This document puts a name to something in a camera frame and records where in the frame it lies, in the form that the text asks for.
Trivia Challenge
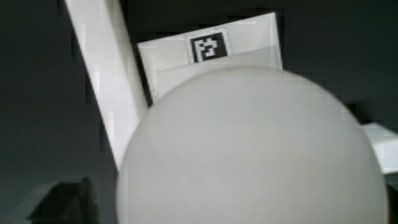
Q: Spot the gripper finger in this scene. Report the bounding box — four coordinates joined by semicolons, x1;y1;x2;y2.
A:
27;177;100;224

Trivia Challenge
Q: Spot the white lamp base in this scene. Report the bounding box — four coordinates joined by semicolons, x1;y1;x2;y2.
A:
139;13;283;101

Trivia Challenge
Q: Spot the white lamp bulb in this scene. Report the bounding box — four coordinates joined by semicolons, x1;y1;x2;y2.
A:
118;67;390;224

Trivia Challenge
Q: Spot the white front fence bar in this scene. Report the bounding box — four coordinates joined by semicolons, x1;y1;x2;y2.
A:
360;122;398;175

